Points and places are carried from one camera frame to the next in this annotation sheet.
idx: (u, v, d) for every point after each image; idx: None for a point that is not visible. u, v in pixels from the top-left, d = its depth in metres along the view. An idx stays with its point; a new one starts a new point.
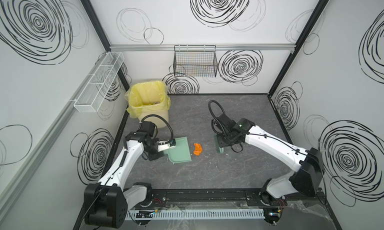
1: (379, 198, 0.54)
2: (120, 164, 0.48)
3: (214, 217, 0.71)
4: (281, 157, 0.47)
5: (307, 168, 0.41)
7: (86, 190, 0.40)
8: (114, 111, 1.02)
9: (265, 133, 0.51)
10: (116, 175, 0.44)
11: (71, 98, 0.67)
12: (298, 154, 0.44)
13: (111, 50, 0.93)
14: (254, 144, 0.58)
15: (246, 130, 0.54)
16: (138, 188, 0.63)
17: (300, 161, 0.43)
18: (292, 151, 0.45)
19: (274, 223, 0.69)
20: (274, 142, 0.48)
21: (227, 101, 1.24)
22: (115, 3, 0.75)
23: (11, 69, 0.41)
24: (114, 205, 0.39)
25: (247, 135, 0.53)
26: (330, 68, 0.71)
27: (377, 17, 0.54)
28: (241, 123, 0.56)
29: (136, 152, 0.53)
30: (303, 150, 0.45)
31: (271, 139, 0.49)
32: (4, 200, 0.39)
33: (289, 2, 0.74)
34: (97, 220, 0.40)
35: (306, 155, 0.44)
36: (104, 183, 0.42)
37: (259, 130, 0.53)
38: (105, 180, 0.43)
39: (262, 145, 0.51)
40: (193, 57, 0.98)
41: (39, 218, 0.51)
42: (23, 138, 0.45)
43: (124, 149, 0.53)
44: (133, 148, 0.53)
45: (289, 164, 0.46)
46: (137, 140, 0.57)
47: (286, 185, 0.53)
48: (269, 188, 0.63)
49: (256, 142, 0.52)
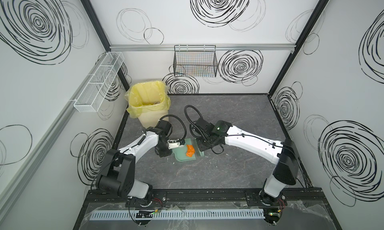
1: (379, 198, 0.54)
2: (138, 142, 0.55)
3: (214, 217, 0.71)
4: (260, 153, 0.49)
5: (284, 161, 0.42)
7: (107, 154, 0.46)
8: (114, 110, 1.03)
9: (243, 132, 0.52)
10: (133, 148, 0.51)
11: (71, 98, 0.67)
12: (275, 148, 0.46)
13: (111, 50, 0.93)
14: (234, 144, 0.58)
15: (225, 132, 0.54)
16: (141, 182, 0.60)
17: (277, 154, 0.45)
18: (269, 145, 0.47)
19: (274, 223, 0.69)
20: (252, 140, 0.50)
21: (227, 101, 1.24)
22: (116, 3, 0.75)
23: (11, 70, 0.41)
24: (126, 172, 0.44)
25: (226, 138, 0.54)
26: (330, 67, 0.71)
27: (378, 17, 0.54)
28: (219, 125, 0.56)
29: (153, 141, 0.60)
30: (279, 143, 0.47)
31: (249, 137, 0.50)
32: (5, 199, 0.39)
33: (289, 2, 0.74)
34: (106, 185, 0.44)
35: (282, 146, 0.46)
36: (122, 151, 0.49)
37: (237, 130, 0.53)
38: (123, 150, 0.49)
39: (241, 145, 0.53)
40: (193, 57, 0.98)
41: (39, 217, 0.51)
42: (23, 138, 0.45)
43: (143, 134, 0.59)
44: (149, 134, 0.62)
45: (268, 158, 0.48)
46: (155, 133, 0.64)
47: (276, 181, 0.54)
48: (267, 189, 0.62)
49: (235, 142, 0.53)
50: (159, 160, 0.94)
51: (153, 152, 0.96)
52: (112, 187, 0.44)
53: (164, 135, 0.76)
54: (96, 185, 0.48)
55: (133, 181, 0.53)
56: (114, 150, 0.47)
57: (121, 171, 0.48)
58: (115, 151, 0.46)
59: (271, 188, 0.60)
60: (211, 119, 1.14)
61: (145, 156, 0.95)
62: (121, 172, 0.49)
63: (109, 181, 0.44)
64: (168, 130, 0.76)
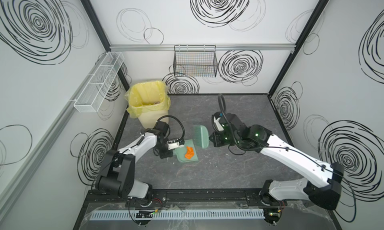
1: (379, 198, 0.54)
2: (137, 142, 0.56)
3: (213, 218, 0.71)
4: (303, 172, 0.44)
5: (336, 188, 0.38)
7: (106, 154, 0.46)
8: (114, 111, 1.02)
9: (286, 145, 0.46)
10: (133, 148, 0.52)
11: (71, 98, 0.67)
12: (324, 171, 0.41)
13: (111, 50, 0.93)
14: (271, 156, 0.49)
15: (265, 140, 0.47)
16: (141, 183, 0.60)
17: (327, 179, 0.40)
18: (317, 167, 0.41)
19: (274, 223, 0.69)
20: (298, 157, 0.43)
21: (227, 101, 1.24)
22: (116, 3, 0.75)
23: (12, 70, 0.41)
24: (126, 172, 0.44)
25: (266, 147, 0.47)
26: (330, 67, 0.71)
27: (378, 17, 0.54)
28: (256, 131, 0.49)
29: (152, 141, 0.61)
30: (329, 166, 0.42)
31: (294, 152, 0.44)
32: (5, 199, 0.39)
33: (289, 2, 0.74)
34: (106, 185, 0.44)
35: (333, 172, 0.41)
36: (122, 151, 0.49)
37: (280, 140, 0.47)
38: (123, 150, 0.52)
39: (281, 158, 0.46)
40: (193, 57, 0.98)
41: (40, 217, 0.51)
42: (23, 138, 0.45)
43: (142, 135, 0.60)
44: (150, 135, 0.63)
45: (312, 181, 0.43)
46: (153, 134, 0.64)
47: (294, 191, 0.52)
48: (273, 191, 0.62)
49: (275, 155, 0.47)
50: (159, 160, 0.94)
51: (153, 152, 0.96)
52: (111, 187, 0.44)
53: (163, 136, 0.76)
54: (96, 186, 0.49)
55: (133, 182, 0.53)
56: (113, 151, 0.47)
57: (121, 172, 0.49)
58: (115, 151, 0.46)
59: (282, 195, 0.59)
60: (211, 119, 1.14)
61: (145, 156, 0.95)
62: (121, 172, 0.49)
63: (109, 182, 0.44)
64: (166, 131, 0.76)
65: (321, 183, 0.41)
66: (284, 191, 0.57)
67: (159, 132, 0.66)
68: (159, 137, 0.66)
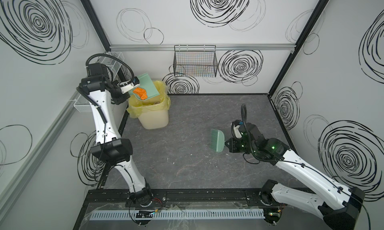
1: (379, 198, 0.54)
2: (104, 120, 0.48)
3: (214, 217, 0.71)
4: (317, 190, 0.43)
5: (350, 210, 0.38)
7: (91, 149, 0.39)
8: (114, 110, 1.03)
9: (303, 162, 0.47)
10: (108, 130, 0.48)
11: (71, 98, 0.67)
12: (341, 193, 0.41)
13: (111, 50, 0.93)
14: (285, 170, 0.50)
15: (280, 154, 0.49)
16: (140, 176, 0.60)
17: (343, 201, 0.39)
18: (333, 188, 0.41)
19: (274, 223, 0.69)
20: (313, 175, 0.44)
21: (227, 101, 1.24)
22: (116, 3, 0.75)
23: (11, 70, 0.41)
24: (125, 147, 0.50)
25: (280, 162, 0.49)
26: (329, 67, 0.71)
27: (378, 17, 0.54)
28: (273, 143, 0.52)
29: (108, 103, 0.51)
30: (346, 189, 0.41)
31: (310, 170, 0.45)
32: (5, 199, 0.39)
33: (289, 2, 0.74)
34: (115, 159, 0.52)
35: (350, 195, 0.40)
36: (103, 141, 0.47)
37: (296, 156, 0.48)
38: (101, 139, 0.47)
39: (296, 174, 0.47)
40: (193, 57, 0.98)
41: (40, 217, 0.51)
42: (23, 138, 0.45)
43: (94, 105, 0.49)
44: (102, 101, 0.49)
45: (326, 199, 0.42)
46: (100, 89, 0.50)
47: (302, 203, 0.52)
48: (275, 193, 0.62)
49: (291, 170, 0.48)
50: (159, 160, 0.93)
51: (153, 152, 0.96)
52: (116, 156, 0.52)
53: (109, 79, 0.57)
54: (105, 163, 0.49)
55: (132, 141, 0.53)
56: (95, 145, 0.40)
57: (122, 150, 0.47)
58: (99, 146, 0.46)
59: (284, 199, 0.58)
60: (211, 119, 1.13)
61: (145, 156, 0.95)
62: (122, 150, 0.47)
63: (114, 156, 0.52)
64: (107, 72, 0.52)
65: (337, 204, 0.40)
66: (290, 199, 0.56)
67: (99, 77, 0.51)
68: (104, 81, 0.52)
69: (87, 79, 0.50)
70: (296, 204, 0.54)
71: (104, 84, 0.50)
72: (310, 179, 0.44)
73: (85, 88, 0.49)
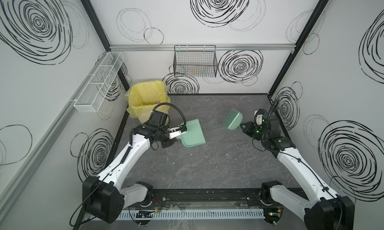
1: (379, 198, 0.54)
2: (120, 161, 0.46)
3: (214, 217, 0.71)
4: (304, 186, 0.46)
5: (324, 205, 0.39)
7: (85, 182, 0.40)
8: (114, 111, 1.02)
9: (300, 158, 0.51)
10: (115, 172, 0.43)
11: (71, 98, 0.67)
12: (325, 192, 0.42)
13: (111, 50, 0.93)
14: (284, 164, 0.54)
15: (283, 147, 0.55)
16: (139, 188, 0.62)
17: (321, 196, 0.41)
18: (319, 186, 0.43)
19: (274, 223, 0.69)
20: (305, 169, 0.47)
21: (227, 101, 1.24)
22: (115, 3, 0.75)
23: (11, 70, 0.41)
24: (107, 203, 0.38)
25: (281, 153, 0.54)
26: (329, 68, 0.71)
27: (377, 17, 0.54)
28: (282, 138, 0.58)
29: (139, 149, 0.50)
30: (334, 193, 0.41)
31: (304, 166, 0.48)
32: (4, 200, 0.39)
33: (288, 2, 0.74)
34: (92, 211, 0.41)
35: (334, 196, 0.41)
36: (101, 179, 0.42)
37: (297, 153, 0.52)
38: (103, 176, 0.42)
39: (291, 168, 0.51)
40: (193, 57, 0.98)
41: (40, 217, 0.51)
42: (23, 138, 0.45)
43: (128, 145, 0.51)
44: (137, 144, 0.51)
45: (309, 196, 0.44)
46: (144, 136, 0.54)
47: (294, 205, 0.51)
48: (273, 189, 0.63)
49: (288, 163, 0.52)
50: (159, 160, 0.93)
51: (153, 152, 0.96)
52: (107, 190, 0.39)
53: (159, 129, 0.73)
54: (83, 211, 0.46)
55: (123, 201, 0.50)
56: (93, 177, 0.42)
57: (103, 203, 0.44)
58: (93, 181, 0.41)
59: (280, 198, 0.59)
60: (211, 119, 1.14)
61: (145, 156, 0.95)
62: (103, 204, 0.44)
63: (93, 210, 0.41)
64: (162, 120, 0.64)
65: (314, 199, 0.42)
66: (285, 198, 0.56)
67: (153, 130, 0.56)
68: (153, 134, 0.56)
69: (144, 124, 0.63)
70: (288, 205, 0.55)
71: (150, 135, 0.54)
72: (300, 171, 0.47)
73: (137, 130, 0.55)
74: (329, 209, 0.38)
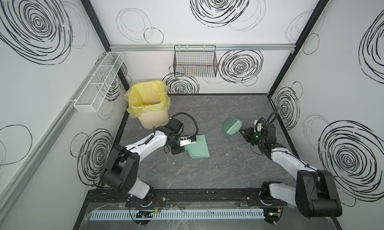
1: (379, 198, 0.54)
2: (145, 142, 0.54)
3: (214, 217, 0.71)
4: (293, 171, 0.51)
5: (304, 173, 0.44)
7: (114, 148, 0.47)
8: (114, 110, 1.03)
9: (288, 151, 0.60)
10: (139, 147, 0.51)
11: (71, 98, 0.67)
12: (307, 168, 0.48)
13: (111, 50, 0.93)
14: (277, 161, 0.61)
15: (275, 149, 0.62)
16: (143, 184, 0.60)
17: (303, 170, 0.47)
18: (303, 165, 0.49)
19: (274, 223, 0.69)
20: (291, 157, 0.55)
21: (227, 101, 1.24)
22: (115, 3, 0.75)
23: (11, 71, 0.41)
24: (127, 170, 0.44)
25: (273, 153, 0.63)
26: (329, 68, 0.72)
27: (378, 18, 0.54)
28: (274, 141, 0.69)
29: (159, 140, 0.59)
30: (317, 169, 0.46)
31: (291, 156, 0.56)
32: (5, 199, 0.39)
33: (288, 1, 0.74)
34: (109, 179, 0.45)
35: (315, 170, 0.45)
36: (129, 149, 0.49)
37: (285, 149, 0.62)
38: (130, 147, 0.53)
39: (282, 162, 0.58)
40: (193, 57, 0.98)
41: (41, 217, 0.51)
42: (23, 138, 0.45)
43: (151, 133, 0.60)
44: (158, 135, 0.61)
45: None
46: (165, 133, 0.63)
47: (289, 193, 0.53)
48: (272, 185, 0.64)
49: (279, 159, 0.59)
50: (159, 160, 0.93)
51: (153, 152, 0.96)
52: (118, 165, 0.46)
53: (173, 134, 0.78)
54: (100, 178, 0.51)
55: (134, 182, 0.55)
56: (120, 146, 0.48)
57: (124, 169, 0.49)
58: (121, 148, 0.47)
59: (280, 194, 0.58)
60: (211, 119, 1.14)
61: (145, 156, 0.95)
62: (123, 170, 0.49)
63: (111, 176, 0.45)
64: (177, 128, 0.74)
65: None
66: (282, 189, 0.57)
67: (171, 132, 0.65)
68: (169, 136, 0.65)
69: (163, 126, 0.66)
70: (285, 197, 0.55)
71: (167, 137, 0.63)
72: (287, 160, 0.55)
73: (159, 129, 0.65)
74: (309, 177, 0.43)
